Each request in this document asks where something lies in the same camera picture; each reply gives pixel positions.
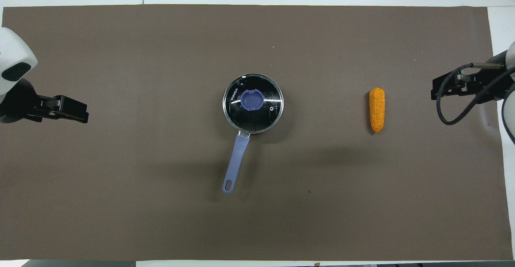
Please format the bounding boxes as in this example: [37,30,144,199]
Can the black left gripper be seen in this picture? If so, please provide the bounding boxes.
[25,95,89,124]

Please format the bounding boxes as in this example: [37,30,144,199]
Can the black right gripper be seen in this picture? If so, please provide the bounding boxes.
[431,68,508,103]

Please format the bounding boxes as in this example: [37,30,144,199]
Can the orange corn cob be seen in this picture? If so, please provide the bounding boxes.
[369,87,386,134]

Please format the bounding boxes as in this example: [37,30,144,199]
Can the glass lid with blue knob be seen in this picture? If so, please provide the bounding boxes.
[222,74,284,135]

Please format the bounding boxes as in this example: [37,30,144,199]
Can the brown table mat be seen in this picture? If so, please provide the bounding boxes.
[0,4,514,262]

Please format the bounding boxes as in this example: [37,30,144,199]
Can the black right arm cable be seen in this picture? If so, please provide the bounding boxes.
[436,63,515,126]

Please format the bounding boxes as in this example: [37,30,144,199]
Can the dark pot with blue handle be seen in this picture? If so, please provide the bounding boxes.
[222,73,284,195]

